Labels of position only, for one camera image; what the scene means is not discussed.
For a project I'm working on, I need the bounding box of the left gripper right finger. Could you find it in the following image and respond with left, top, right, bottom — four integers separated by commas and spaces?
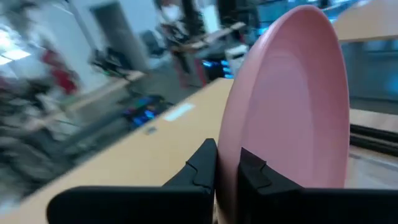
238, 147, 302, 224

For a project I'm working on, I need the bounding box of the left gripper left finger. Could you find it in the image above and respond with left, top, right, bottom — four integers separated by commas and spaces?
161, 138, 218, 224

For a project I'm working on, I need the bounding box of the dusty pink plate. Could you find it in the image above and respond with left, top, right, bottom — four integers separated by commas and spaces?
216, 4, 351, 224

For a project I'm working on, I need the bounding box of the white desk label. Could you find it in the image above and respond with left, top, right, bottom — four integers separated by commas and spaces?
163, 102, 196, 123

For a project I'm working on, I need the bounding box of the person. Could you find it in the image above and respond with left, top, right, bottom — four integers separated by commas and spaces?
154, 0, 206, 88

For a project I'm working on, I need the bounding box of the black aluminium frame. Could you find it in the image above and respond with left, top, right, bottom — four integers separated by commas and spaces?
349, 123, 398, 156

